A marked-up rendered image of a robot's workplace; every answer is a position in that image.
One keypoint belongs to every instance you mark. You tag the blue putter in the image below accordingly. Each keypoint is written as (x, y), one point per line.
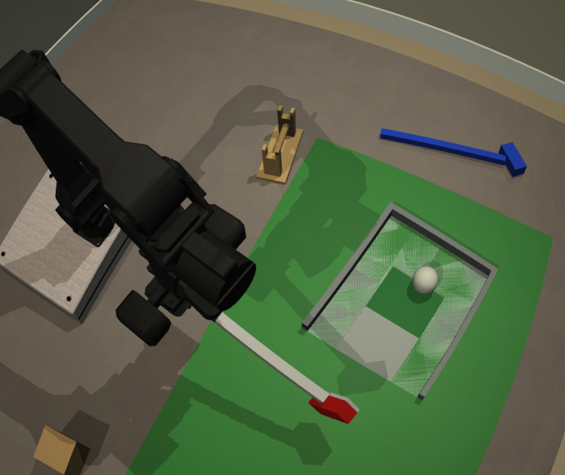
(508, 155)

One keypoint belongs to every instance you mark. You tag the red putter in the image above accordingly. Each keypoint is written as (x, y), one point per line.
(326, 403)

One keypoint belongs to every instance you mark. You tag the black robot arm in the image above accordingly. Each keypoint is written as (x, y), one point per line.
(94, 167)

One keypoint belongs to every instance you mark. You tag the green putting mat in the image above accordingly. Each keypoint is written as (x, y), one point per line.
(230, 413)

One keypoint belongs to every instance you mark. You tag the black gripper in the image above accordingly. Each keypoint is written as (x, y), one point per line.
(142, 316)

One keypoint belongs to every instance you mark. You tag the white ball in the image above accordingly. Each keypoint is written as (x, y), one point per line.
(425, 280)

